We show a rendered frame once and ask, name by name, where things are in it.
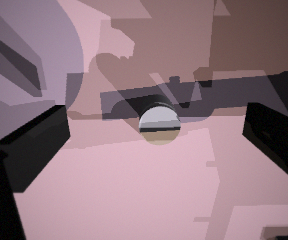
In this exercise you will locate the grey metal cylinder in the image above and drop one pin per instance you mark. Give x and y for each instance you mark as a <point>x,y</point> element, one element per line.
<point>159,123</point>

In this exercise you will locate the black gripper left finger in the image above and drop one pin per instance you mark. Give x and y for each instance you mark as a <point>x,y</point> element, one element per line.
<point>24,153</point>

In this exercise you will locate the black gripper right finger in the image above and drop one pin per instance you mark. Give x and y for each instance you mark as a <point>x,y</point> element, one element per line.
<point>267,129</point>

